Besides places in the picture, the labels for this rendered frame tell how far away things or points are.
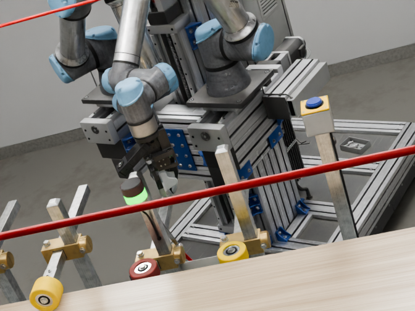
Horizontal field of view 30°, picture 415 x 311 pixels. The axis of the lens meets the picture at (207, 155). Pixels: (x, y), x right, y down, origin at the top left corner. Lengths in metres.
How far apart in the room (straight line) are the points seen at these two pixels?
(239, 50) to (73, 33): 0.55
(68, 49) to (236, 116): 0.61
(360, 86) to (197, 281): 2.81
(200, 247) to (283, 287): 1.45
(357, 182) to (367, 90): 1.24
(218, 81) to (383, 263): 0.93
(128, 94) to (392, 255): 0.77
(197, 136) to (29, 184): 2.47
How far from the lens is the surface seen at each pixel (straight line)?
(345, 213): 2.10
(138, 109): 2.03
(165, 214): 2.39
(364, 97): 4.52
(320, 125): 1.93
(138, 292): 2.06
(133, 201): 2.03
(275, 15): 3.00
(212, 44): 2.47
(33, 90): 5.04
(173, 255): 2.20
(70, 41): 2.62
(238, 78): 2.53
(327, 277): 1.89
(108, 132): 2.78
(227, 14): 2.32
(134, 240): 3.92
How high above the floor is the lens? 2.12
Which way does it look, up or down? 29 degrees down
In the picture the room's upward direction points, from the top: 19 degrees counter-clockwise
